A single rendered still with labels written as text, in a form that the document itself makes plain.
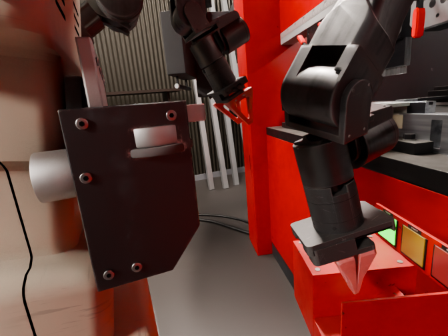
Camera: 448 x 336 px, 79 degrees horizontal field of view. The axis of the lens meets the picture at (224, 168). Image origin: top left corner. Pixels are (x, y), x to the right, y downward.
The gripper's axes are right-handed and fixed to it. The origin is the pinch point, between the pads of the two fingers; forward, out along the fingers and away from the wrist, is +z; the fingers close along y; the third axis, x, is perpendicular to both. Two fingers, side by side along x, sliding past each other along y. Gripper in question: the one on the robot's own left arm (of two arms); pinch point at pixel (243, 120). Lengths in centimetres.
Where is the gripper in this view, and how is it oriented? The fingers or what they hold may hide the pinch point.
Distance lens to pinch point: 64.9
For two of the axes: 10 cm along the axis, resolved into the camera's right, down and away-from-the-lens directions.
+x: -7.9, 5.8, -2.0
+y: -3.7, -1.9, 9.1
